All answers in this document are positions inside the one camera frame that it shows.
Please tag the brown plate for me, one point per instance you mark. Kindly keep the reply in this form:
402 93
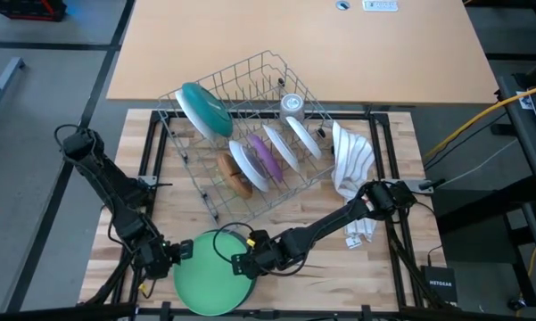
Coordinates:
234 180

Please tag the teal plate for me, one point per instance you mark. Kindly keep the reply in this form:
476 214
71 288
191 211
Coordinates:
209 111

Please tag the clear glass cup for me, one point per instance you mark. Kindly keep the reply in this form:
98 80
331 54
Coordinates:
292 107

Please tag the white power strip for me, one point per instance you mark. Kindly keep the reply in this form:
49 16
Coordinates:
380 5

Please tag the white striped dish towel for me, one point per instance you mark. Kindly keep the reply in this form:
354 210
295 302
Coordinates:
352 156

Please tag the large white plate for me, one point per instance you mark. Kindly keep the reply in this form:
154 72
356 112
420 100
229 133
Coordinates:
189 113

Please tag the light wooden desk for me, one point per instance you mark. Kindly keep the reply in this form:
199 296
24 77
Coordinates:
383 53

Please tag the black aluminium table frame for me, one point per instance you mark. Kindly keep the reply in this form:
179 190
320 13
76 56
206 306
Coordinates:
383 120

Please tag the green plate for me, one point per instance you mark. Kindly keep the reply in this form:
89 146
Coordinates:
205 276

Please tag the small white plate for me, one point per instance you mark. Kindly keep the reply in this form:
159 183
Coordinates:
304 137

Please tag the white paper label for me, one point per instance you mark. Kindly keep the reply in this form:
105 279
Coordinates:
524 100

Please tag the blue striped white plate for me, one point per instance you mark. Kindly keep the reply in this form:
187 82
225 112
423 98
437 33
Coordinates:
245 165

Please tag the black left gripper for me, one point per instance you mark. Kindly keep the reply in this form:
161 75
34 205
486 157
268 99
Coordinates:
156 258

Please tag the black Netgear network switch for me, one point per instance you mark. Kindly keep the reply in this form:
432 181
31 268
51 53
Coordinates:
439 283

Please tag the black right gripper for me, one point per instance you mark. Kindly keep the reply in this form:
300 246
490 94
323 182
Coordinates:
272 252

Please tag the orange patterned plate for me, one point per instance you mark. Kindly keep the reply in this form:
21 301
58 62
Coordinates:
282 149

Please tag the purple plate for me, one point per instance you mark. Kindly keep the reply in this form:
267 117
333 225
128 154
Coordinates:
267 160

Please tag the grey metal bench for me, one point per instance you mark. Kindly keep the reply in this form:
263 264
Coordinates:
9 71

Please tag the black and red toolbox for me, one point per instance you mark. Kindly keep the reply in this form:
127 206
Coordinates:
27 9

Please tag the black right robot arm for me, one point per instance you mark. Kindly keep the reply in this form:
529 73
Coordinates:
339 218

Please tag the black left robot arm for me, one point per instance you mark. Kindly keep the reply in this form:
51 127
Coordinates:
116 191

